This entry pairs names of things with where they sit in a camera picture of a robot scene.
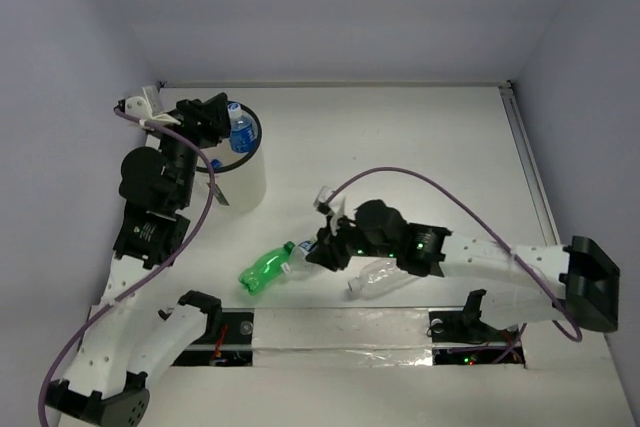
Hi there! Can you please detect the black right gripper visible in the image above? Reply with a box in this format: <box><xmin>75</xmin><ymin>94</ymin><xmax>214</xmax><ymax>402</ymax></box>
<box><xmin>304</xmin><ymin>211</ymin><xmax>397</xmax><ymax>272</ymax></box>

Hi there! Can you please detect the green-white label clear bottle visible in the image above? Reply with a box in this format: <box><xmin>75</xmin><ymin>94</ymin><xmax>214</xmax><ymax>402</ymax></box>
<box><xmin>281</xmin><ymin>240</ymin><xmax>322</xmax><ymax>281</ymax></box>

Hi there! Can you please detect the blue-label bottle white cap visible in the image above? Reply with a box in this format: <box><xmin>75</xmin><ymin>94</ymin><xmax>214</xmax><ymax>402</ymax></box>
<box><xmin>227</xmin><ymin>103</ymin><xmax>256</xmax><ymax>154</ymax></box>

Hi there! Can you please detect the green plastic bottle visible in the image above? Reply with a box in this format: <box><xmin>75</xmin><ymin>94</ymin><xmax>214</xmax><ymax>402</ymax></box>
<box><xmin>238</xmin><ymin>241</ymin><xmax>295</xmax><ymax>296</ymax></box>

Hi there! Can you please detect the small Pepsi-label bottle blue cap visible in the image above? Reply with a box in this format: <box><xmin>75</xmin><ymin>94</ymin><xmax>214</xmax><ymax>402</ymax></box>
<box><xmin>210</xmin><ymin>159</ymin><xmax>223</xmax><ymax>171</ymax></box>

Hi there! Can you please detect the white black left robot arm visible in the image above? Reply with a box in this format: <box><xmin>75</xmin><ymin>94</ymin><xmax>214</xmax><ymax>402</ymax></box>
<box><xmin>37</xmin><ymin>93</ymin><xmax>231</xmax><ymax>426</ymax></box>

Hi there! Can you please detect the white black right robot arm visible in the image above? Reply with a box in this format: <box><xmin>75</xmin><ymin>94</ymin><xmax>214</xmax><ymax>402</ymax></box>
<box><xmin>307</xmin><ymin>199</ymin><xmax>620</xmax><ymax>339</ymax></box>

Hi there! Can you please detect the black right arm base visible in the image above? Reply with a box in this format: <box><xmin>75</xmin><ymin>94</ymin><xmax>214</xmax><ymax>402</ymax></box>
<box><xmin>426</xmin><ymin>289</ymin><xmax>525</xmax><ymax>366</ymax></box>

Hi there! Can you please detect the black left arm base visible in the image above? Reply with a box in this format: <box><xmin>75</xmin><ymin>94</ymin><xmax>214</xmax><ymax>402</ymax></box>
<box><xmin>173</xmin><ymin>310</ymin><xmax>254</xmax><ymax>367</ymax></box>

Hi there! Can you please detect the white bin with black rim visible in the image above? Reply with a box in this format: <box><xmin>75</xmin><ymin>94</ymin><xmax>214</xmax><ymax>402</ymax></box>
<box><xmin>204</xmin><ymin>103</ymin><xmax>266</xmax><ymax>213</ymax></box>

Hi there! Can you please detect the clear unlabelled plastic bottle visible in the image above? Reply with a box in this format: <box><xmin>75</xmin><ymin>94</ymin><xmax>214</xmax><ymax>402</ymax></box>
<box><xmin>347</xmin><ymin>258</ymin><xmax>418</xmax><ymax>299</ymax></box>

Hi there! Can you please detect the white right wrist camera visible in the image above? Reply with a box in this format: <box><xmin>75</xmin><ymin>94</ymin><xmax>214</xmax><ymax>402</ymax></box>
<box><xmin>313</xmin><ymin>186</ymin><xmax>346</xmax><ymax>233</ymax></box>

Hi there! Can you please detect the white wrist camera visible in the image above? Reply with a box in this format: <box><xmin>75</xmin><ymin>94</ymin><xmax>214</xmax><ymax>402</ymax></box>
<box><xmin>313</xmin><ymin>186</ymin><xmax>346</xmax><ymax>233</ymax></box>
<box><xmin>121</xmin><ymin>85</ymin><xmax>181</xmax><ymax>126</ymax></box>

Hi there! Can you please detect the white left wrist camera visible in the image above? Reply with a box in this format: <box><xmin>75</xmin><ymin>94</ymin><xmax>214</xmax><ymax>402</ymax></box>
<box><xmin>121</xmin><ymin>85</ymin><xmax>181</xmax><ymax>126</ymax></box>

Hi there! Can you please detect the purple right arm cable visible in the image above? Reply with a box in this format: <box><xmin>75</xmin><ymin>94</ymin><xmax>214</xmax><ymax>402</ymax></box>
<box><xmin>327</xmin><ymin>166</ymin><xmax>583</xmax><ymax>363</ymax></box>

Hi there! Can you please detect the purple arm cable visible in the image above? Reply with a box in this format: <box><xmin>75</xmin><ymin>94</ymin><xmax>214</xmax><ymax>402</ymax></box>
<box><xmin>38</xmin><ymin>105</ymin><xmax>217</xmax><ymax>427</ymax></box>
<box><xmin>327</xmin><ymin>166</ymin><xmax>583</xmax><ymax>363</ymax></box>

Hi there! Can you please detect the aluminium rail on right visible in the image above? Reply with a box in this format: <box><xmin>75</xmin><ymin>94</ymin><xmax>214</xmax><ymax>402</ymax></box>
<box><xmin>498</xmin><ymin>81</ymin><xmax>561</xmax><ymax>245</ymax></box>

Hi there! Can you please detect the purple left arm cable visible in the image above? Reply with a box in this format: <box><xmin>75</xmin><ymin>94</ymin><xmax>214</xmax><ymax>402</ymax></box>
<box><xmin>38</xmin><ymin>105</ymin><xmax>217</xmax><ymax>427</ymax></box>

